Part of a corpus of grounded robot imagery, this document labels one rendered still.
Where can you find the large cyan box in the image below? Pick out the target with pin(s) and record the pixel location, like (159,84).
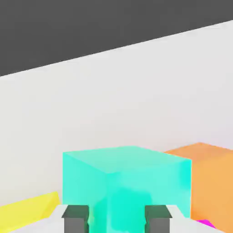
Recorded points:
(127,178)

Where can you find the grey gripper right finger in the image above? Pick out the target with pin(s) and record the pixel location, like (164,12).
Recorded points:
(158,222)

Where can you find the large orange box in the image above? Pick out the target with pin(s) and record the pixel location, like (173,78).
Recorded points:
(211,182)

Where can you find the large yellow box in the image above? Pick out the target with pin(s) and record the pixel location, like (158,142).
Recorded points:
(25,209)

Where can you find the small magenta cube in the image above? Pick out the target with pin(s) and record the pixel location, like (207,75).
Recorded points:
(206,223)

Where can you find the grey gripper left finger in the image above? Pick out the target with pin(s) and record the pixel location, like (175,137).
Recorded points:
(75,222)

